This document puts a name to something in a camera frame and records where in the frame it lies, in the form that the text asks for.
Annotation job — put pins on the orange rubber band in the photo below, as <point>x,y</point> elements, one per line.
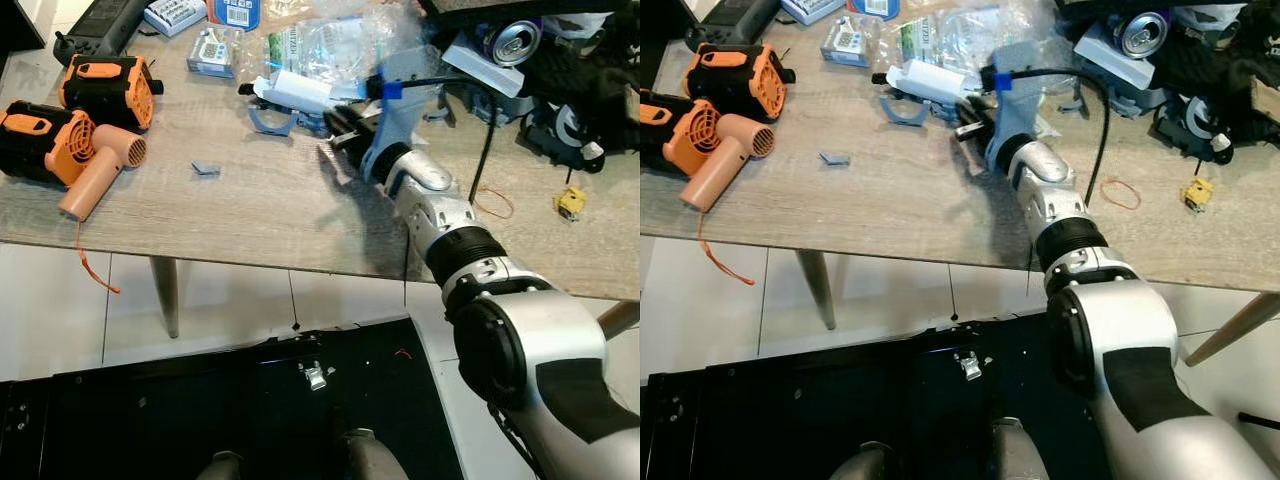
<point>1104,193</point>
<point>478,203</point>

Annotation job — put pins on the pale grey flat printed plate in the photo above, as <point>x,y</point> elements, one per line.
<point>1108,55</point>
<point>478,62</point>

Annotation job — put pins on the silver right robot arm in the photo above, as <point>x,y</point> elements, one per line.
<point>520,330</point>
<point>1130,330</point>

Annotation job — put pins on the grey printed bracket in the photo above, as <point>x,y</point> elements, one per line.
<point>1072,100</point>
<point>470,105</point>

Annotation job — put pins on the silver drink can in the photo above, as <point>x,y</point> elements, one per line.
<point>1143,33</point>
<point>513,43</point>

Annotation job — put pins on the black laptop edge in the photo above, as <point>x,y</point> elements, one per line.
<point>520,6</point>
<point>1160,4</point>

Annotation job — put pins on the grey left robot leg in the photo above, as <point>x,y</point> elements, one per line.
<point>862,466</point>
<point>220,468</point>

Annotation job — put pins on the yellow plug connector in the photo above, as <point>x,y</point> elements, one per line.
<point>1197,192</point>
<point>570,203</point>

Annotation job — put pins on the grey metal table leg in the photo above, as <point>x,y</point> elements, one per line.
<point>816,290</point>
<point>166,296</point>

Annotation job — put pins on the grey right robot leg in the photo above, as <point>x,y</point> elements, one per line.
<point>1022,452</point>
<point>368,458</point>

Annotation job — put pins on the clear plastic bag green label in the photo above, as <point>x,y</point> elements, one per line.
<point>955,38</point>
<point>330,45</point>

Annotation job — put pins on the black machine parts pile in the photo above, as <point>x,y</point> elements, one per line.
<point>595,95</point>
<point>1225,85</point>

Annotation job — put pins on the black rod on floor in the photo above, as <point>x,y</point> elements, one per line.
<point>1260,421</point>

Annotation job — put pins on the black case with silver latch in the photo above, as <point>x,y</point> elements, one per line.
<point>850,400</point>
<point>200,410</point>

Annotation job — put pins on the small grey printed piece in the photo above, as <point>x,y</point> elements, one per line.
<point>835,158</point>
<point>205,168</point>

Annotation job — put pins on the white battery pack box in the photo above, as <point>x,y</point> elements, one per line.
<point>812,8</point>
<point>176,13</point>

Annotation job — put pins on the orange black blower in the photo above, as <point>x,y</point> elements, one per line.
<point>110,92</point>
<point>742,82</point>

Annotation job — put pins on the blue-grey curved printed part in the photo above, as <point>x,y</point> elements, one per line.
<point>268,126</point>
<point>903,115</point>

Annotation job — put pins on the wooden table leg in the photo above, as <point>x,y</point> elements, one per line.
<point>620,319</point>
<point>1232,330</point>

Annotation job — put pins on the orange blower with beige nozzle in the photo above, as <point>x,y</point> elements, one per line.
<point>700,150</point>
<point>45,145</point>

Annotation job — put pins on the small box in clear bag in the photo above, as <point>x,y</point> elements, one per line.
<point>212,53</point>
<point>850,43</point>

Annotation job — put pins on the grey robot leg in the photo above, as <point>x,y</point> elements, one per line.
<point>220,468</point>
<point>368,458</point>
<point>862,466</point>
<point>1022,452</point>

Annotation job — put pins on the black flat device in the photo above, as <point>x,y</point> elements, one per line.
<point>15,22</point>

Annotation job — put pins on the blue package with barcode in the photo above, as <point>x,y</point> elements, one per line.
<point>236,12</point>
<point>875,6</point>

